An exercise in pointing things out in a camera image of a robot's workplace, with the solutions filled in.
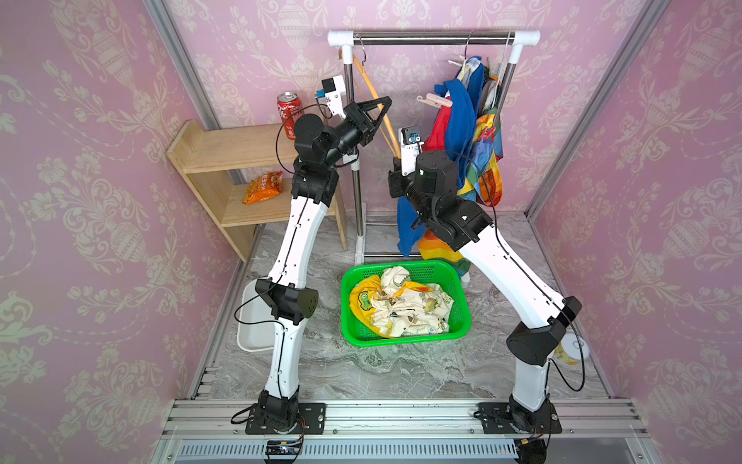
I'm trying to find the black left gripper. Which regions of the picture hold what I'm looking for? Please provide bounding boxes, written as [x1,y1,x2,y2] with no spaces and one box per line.
[320,97,390,172]

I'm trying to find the wooden clothes hanger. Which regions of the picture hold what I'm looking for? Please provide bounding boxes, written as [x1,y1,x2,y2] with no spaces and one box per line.
[352,36,402,159]
[456,35,473,82]

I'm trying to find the pink clothespin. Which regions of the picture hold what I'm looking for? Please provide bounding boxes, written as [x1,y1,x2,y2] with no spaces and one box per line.
[417,93,453,108]

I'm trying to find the blue red white jacket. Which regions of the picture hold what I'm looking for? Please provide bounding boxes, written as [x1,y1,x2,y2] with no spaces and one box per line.
[397,79,477,256]

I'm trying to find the yellow white dinosaur jacket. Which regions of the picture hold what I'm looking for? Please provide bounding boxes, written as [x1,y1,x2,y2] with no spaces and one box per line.
[349,266,454,338]

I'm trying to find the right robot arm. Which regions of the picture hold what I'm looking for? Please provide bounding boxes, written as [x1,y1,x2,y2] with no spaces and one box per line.
[388,151,582,435]

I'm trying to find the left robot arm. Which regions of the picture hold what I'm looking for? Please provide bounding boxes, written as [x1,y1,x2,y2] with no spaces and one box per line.
[231,97,392,435]

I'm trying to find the steel clothes rack white joints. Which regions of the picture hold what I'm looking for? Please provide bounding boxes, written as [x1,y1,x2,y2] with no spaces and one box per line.
[327,30,541,265]

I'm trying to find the red soda can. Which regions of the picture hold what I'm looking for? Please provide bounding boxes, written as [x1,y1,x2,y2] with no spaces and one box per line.
[276,91,303,140]

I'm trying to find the rainbow striped jacket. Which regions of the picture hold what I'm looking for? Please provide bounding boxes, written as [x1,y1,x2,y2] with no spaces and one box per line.
[409,56,504,278]

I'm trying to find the orange snack bag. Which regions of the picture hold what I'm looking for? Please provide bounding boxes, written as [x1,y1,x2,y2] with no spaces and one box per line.
[243,171,283,205]

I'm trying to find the wooden two-tier shelf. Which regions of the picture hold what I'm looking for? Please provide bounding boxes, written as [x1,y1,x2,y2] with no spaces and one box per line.
[166,106,348,262]

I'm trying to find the green plastic basket tray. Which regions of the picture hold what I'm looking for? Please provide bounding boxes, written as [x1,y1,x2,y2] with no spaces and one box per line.
[340,260,471,347]

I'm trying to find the white plastic bin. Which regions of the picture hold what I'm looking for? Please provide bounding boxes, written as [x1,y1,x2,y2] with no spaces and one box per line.
[237,280,274,353]

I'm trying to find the yellow white round container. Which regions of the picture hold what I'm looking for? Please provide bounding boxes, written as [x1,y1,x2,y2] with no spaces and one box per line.
[554,334,591,367]

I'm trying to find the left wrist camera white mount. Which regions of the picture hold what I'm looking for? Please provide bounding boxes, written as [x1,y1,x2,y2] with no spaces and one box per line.
[316,75,346,119]

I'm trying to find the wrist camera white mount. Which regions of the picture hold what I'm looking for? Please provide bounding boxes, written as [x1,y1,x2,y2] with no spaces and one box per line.
[398,126,423,176]
[316,75,346,119]

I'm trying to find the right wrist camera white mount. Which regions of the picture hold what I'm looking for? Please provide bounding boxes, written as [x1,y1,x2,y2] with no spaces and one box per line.
[398,126,423,176]

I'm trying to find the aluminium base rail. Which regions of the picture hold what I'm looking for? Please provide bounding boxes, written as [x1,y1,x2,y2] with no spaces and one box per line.
[152,398,661,463]

